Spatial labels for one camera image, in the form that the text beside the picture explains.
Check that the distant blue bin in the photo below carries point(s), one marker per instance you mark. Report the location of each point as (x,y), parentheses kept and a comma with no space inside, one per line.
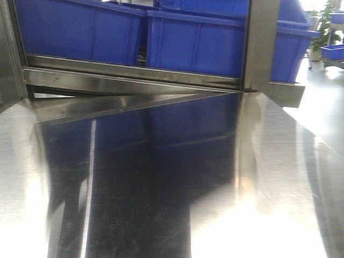
(334,52)

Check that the blue plastic bin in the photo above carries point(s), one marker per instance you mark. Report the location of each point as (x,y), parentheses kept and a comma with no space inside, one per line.
(293,38)
(81,30)
(198,36)

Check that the potted green plant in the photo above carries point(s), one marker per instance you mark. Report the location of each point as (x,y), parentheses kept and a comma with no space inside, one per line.
(326,37)

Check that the blue plastic bin middle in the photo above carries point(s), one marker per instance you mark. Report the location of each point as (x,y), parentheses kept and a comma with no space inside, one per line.
(198,36)

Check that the blue plastic bin left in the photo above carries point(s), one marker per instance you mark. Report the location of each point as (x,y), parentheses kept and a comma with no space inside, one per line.
(81,30)

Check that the blue plastic bin right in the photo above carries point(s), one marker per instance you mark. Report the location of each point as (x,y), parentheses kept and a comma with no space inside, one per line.
(293,38)

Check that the stainless steel shelf rack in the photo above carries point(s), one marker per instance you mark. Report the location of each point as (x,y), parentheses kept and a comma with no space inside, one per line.
(25,75)

